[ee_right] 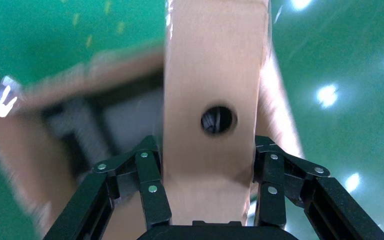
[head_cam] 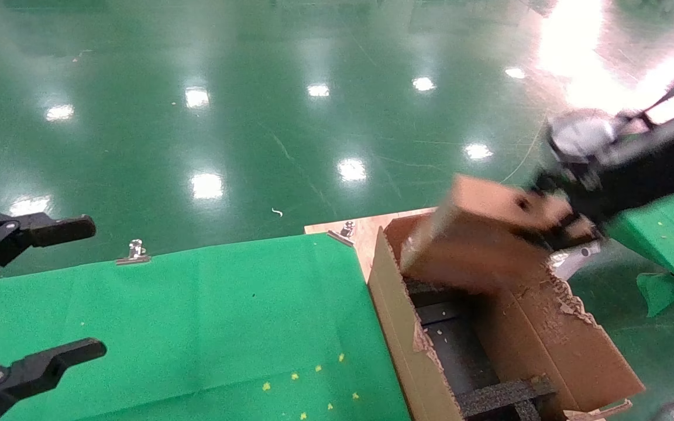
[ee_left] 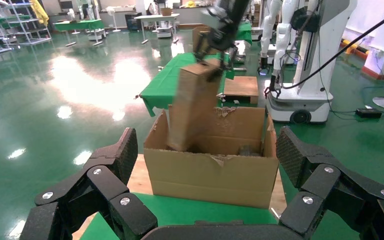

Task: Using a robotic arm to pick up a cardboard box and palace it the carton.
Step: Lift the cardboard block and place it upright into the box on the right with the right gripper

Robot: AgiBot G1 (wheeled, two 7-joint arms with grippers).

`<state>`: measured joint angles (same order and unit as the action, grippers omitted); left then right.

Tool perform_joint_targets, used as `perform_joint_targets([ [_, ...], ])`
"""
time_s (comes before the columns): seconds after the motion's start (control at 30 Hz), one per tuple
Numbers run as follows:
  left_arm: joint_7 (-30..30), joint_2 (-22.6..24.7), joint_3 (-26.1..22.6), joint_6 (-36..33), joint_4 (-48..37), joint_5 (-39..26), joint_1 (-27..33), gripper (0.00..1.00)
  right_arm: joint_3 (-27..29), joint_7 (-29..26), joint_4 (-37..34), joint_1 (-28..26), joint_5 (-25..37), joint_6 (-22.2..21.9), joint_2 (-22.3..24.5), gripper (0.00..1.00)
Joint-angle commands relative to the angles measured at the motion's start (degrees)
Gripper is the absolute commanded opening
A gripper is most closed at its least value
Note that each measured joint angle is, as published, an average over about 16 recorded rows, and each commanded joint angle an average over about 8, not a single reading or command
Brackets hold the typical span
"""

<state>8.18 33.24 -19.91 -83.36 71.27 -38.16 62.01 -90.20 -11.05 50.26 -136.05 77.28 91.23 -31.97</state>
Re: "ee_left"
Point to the large open cardboard carton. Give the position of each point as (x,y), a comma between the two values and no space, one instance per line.
(212,182)

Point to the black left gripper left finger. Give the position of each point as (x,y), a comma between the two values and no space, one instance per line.
(106,185)

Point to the plain cardboard box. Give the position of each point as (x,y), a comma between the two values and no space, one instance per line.
(200,30)

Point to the white table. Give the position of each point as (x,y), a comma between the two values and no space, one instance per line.
(155,16)

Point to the silver binder clip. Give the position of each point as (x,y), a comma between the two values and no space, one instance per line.
(220,96)
(137,97)
(161,68)

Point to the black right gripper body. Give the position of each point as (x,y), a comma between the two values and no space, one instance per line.
(231,30)

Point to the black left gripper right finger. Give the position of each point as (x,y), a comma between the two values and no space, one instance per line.
(324,185)

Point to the black power adapter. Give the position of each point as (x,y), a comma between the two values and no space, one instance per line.
(368,113)

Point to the black cabinet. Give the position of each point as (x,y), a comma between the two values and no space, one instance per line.
(133,23)

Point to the large green tablecloth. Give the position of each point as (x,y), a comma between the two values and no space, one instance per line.
(185,212)

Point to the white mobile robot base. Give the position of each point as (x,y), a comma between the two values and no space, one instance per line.
(164,32)
(96,34)

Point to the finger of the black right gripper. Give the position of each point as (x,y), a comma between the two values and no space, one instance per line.
(232,59)
(202,48)

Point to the small brown bin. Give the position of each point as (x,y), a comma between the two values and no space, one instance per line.
(166,12)

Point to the white standing fan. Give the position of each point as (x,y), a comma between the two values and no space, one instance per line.
(111,10)

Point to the small brown cardboard box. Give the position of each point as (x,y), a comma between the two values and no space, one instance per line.
(192,106)

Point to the green cloth side table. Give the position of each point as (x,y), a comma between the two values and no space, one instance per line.
(165,82)

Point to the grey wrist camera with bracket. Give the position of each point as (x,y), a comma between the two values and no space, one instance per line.
(213,16)

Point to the yellow hanging garment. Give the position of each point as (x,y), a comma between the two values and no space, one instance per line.
(40,11)

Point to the green covered table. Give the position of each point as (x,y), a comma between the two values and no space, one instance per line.
(79,24)

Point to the white wheeled robot body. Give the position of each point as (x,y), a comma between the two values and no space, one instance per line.
(314,66)

